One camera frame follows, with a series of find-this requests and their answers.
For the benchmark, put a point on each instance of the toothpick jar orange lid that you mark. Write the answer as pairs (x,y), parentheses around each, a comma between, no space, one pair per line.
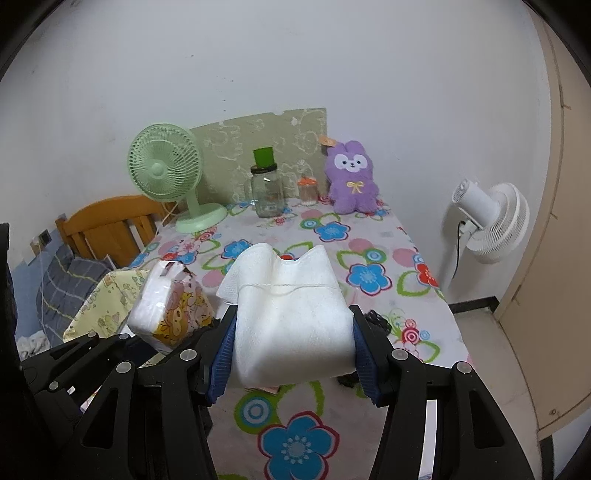
(308,190)

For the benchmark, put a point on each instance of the grey plaid pillow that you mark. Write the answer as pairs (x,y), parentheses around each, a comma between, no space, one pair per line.
(67,281)

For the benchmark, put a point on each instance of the purple plush bunny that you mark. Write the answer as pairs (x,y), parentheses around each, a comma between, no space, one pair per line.
(349,171)

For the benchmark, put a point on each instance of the floral tablecloth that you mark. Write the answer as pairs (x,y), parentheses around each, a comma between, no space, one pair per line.
(320,429)

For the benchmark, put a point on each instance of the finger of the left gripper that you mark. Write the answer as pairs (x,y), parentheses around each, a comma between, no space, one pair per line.
(117,435)
(83,364)

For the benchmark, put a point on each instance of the yellow cartoon storage box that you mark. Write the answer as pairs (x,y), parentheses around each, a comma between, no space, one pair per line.
(108,305)

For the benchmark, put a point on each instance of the white standing fan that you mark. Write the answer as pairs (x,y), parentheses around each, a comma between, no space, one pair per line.
(494,222)

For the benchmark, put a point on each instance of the black plastic bag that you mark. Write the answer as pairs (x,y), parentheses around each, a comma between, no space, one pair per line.
(372,346)

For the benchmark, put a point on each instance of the yellow cartoon tissue pack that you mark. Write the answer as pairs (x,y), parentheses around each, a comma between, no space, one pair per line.
(169,307)

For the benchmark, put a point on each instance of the wall power outlet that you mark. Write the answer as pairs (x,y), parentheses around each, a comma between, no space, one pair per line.
(44,238)

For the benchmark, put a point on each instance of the green desk fan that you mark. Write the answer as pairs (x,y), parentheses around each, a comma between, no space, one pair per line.
(165,164)

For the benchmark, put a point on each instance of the glass mason jar mug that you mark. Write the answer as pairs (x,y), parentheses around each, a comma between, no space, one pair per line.
(266,187)

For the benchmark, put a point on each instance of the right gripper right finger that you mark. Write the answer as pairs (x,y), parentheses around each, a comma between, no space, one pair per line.
(473,438)

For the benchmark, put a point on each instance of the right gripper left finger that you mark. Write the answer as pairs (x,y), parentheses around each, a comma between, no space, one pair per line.
(175,397)

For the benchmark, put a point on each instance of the green patterned board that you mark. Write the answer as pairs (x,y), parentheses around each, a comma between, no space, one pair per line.
(227,150)

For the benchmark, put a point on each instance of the beige door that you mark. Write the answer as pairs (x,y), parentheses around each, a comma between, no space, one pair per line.
(545,313)

